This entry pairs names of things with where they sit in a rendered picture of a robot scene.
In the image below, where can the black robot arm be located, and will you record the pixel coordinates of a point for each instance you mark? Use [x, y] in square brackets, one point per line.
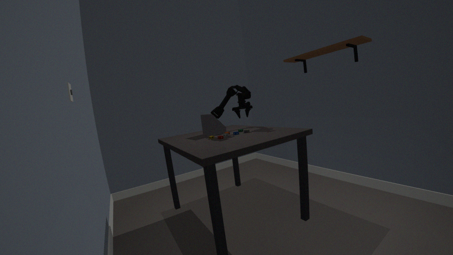
[246, 94]

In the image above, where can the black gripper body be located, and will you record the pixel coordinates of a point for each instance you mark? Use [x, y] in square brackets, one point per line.
[238, 108]

